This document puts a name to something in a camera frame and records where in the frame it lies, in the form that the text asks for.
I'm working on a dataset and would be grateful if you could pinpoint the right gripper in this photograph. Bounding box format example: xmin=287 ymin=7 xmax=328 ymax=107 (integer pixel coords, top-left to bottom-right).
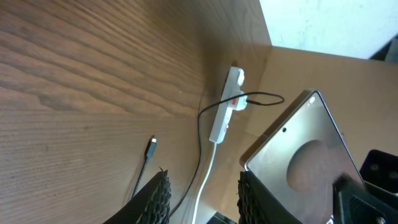
xmin=331 ymin=149 xmax=397 ymax=224

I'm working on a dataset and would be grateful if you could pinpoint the white power strip cord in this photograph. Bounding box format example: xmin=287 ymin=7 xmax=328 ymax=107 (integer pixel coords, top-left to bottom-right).
xmin=191 ymin=142 xmax=218 ymax=224

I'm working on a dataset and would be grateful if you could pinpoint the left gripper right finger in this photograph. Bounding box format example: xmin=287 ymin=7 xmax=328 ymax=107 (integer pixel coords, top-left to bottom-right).
xmin=237 ymin=171 xmax=300 ymax=224

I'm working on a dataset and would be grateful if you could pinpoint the white power strip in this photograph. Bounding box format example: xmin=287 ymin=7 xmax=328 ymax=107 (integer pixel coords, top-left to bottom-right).
xmin=209 ymin=67 xmax=248 ymax=144

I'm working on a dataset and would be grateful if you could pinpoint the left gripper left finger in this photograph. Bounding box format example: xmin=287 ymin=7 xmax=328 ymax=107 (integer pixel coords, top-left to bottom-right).
xmin=104 ymin=170 xmax=171 ymax=224

